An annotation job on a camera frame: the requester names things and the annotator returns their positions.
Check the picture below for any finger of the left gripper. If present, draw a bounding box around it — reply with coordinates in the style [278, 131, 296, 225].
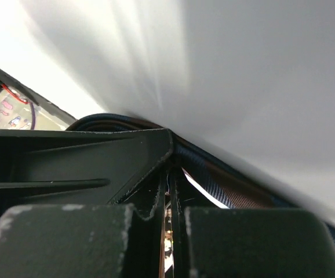
[0, 129, 173, 204]

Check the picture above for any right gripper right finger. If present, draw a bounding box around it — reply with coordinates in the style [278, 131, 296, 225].
[172, 170, 335, 277]

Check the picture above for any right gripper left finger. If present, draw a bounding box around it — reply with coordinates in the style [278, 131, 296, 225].
[0, 186, 165, 277]

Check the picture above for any dark striped necktie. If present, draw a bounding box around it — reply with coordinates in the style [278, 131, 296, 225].
[65, 112, 335, 270]

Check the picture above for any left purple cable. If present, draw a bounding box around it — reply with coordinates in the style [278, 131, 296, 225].
[28, 100, 37, 130]

